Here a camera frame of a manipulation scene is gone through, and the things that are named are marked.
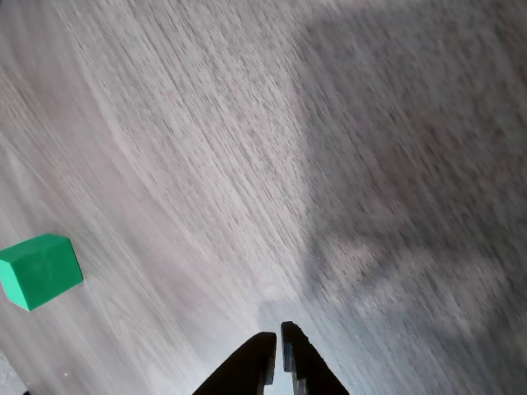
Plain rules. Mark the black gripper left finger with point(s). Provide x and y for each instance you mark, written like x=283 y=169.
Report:
x=247 y=366

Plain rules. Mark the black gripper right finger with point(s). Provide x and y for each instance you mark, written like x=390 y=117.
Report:
x=309 y=366

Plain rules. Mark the green cube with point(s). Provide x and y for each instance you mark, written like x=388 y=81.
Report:
x=41 y=271

